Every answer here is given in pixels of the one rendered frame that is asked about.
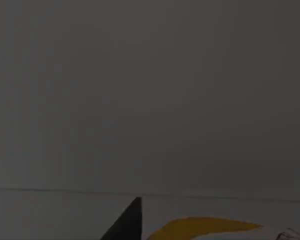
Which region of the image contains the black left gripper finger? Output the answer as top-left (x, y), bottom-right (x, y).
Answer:
top-left (99, 196), bottom-right (143, 240)

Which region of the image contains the white can with yellow print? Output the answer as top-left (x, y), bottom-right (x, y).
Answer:
top-left (142, 216), bottom-right (300, 240)

